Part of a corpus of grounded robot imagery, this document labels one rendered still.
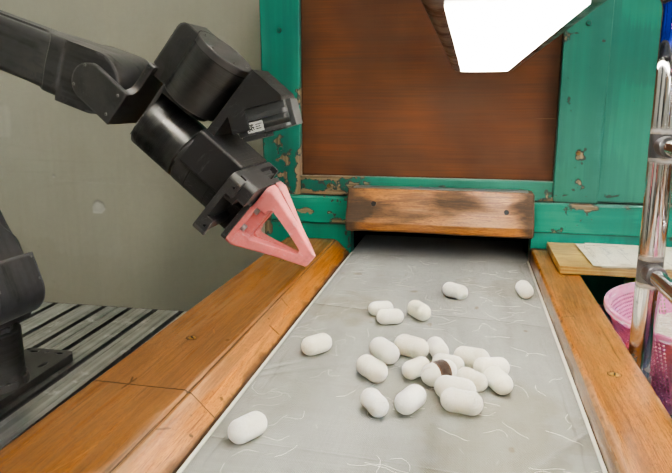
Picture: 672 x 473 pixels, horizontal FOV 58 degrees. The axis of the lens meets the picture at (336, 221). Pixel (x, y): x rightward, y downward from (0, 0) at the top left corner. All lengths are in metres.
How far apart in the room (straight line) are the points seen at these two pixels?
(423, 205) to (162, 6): 1.24
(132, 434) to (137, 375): 0.10
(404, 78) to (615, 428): 0.69
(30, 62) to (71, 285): 1.64
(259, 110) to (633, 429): 0.39
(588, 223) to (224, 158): 0.67
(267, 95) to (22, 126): 1.75
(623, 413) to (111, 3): 1.84
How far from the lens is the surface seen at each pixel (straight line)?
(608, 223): 1.06
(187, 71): 0.56
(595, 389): 0.57
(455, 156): 1.03
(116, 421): 0.51
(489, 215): 0.98
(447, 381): 0.56
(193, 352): 0.61
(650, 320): 0.66
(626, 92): 1.05
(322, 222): 1.07
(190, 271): 2.03
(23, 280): 0.76
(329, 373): 0.61
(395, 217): 0.99
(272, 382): 0.59
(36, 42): 0.66
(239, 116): 0.55
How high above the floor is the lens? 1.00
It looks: 11 degrees down
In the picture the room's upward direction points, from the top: straight up
